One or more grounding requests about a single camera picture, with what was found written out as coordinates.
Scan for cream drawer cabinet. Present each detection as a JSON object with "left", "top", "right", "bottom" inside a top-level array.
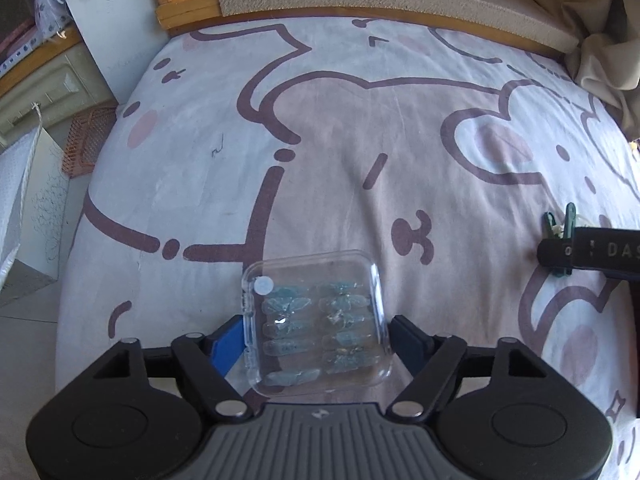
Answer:
[{"left": 1, "top": 26, "right": 116, "bottom": 148}]

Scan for orange mesh basket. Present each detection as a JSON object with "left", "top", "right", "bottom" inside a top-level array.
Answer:
[{"left": 62, "top": 105, "right": 116, "bottom": 179}]

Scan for clear plastic nail box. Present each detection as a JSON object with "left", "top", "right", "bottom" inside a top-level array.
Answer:
[{"left": 241, "top": 250, "right": 392, "bottom": 399}]

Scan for wooden bay window seat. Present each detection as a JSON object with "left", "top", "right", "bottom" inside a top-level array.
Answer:
[{"left": 155, "top": 0, "right": 564, "bottom": 58}]

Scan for beige curtain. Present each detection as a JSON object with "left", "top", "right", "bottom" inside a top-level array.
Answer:
[{"left": 535, "top": 0, "right": 639, "bottom": 141}]

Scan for cartoon bear bed sheet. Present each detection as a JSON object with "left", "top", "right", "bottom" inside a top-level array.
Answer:
[{"left": 53, "top": 14, "right": 640, "bottom": 421}]

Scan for green clothes pegs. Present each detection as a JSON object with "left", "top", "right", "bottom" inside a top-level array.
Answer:
[{"left": 537, "top": 203, "right": 576, "bottom": 278}]

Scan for white perforated metal rack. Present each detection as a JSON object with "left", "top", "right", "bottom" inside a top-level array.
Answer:
[{"left": 1, "top": 0, "right": 73, "bottom": 77}]

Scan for white paper bag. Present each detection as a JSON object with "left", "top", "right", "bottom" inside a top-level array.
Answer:
[{"left": 1, "top": 124, "right": 70, "bottom": 306}]

